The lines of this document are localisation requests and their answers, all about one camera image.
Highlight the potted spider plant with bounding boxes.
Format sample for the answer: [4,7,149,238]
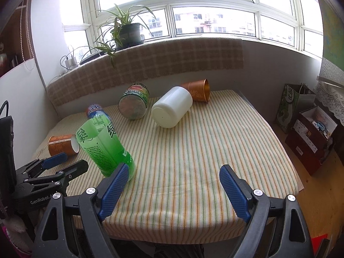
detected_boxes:
[93,4,158,69]

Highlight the orange paper cup white inside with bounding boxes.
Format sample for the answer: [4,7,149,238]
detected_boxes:
[48,134,80,157]

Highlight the red object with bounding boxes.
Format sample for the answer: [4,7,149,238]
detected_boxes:
[309,234,330,258]

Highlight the green paper bag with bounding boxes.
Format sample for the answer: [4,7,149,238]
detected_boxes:
[274,83,316,134]

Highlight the green patterned wall hanging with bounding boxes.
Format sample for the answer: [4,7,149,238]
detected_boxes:
[318,0,344,84]

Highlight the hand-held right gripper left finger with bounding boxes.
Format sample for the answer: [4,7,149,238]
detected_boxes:
[32,163,130,258]

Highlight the orange paper cup, far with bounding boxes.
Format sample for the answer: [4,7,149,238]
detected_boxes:
[180,79,210,103]

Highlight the white plastic cup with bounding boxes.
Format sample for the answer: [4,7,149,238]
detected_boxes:
[151,86,193,129]

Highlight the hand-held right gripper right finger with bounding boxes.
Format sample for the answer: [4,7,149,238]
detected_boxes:
[219,164,315,258]

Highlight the white lace cloth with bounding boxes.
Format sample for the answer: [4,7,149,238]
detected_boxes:
[313,80,344,127]

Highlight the blue red bottle cup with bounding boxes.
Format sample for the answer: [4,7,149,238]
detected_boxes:
[86,103,112,124]

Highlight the brown cardboard box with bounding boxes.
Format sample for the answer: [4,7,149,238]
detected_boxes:
[285,106,338,176]

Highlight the white window frame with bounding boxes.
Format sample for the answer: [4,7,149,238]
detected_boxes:
[59,0,324,60]

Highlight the dark flat device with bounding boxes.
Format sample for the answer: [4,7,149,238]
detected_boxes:
[80,51,108,65]

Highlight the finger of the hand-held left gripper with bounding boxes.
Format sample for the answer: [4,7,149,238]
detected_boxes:
[15,152,68,179]
[24,159,89,191]

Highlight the green labelled clear cup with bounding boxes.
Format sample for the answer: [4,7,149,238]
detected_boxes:
[118,83,150,120]

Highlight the white charger with cables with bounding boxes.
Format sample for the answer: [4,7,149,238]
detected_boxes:
[59,44,81,76]

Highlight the brown plaid cloth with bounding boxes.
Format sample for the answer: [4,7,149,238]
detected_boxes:
[47,38,244,113]

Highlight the green cut bottle cup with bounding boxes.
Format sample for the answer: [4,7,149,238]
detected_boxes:
[76,115,135,182]

